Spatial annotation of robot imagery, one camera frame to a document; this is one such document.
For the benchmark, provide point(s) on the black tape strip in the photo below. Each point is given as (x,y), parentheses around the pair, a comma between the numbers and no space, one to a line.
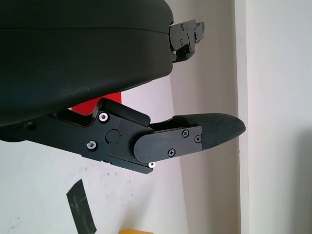
(81,207)

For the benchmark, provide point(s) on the yellow wooden cube block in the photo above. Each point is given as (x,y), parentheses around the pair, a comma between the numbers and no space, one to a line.
(132,232)

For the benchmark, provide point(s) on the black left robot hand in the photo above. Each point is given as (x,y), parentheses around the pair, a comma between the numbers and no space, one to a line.
(73,61)

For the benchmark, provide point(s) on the red wooden cube block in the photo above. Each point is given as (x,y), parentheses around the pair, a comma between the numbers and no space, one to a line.
(81,111)

